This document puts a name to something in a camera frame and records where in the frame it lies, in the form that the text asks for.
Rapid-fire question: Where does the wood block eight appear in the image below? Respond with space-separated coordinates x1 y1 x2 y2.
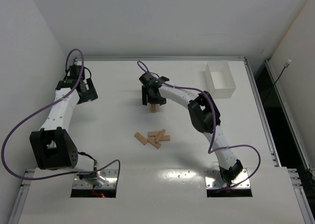
156 129 165 142

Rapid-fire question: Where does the wood block seven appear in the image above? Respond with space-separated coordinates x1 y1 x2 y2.
148 131 160 137

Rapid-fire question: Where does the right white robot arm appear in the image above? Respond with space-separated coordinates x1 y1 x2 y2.
139 73 243 185

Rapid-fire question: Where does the wood block five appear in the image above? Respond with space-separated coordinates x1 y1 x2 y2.
160 135 171 141

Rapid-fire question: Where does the white rectangular box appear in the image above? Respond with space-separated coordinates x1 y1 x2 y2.
204 61 236 99

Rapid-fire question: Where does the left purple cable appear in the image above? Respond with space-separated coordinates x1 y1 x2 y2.
1 49 121 181

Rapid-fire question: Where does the black wall cable white plug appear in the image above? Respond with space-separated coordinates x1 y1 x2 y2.
264 59 292 100

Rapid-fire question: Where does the wood block four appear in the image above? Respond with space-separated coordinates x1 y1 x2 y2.
134 132 148 145

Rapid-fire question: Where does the purple cable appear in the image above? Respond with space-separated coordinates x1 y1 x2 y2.
1 49 121 181
136 60 261 192

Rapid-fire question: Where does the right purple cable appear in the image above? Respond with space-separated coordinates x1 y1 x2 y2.
136 60 261 192

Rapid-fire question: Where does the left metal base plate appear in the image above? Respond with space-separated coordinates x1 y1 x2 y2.
72 169 118 190

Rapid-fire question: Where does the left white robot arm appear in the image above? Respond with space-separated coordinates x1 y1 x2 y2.
30 65 98 179

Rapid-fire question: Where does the wood block six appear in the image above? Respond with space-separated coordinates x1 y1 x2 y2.
147 137 161 149

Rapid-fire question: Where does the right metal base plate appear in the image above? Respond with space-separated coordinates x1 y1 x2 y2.
204 169 251 191

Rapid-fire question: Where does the metal base plate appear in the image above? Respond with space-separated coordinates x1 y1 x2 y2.
204 169 251 191
72 169 118 190

